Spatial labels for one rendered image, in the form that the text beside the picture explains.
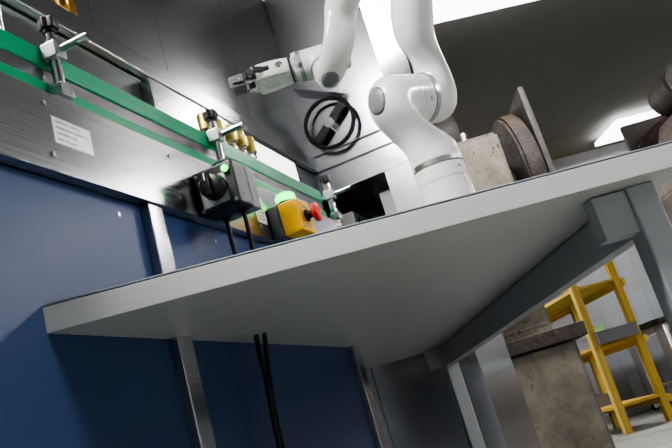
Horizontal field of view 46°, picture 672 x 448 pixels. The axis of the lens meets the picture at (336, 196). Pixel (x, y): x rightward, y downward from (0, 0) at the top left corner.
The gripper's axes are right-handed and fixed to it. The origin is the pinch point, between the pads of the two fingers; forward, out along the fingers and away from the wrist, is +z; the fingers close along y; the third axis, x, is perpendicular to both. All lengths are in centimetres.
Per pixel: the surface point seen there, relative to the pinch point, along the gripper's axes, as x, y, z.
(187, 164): -47, -69, 5
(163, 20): 28.1, 2.7, 16.0
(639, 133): 63, 396, -247
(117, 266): -68, -91, 13
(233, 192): -55, -71, -2
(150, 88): -3.2, -18.8, 19.4
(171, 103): -4.7, -10.5, 16.7
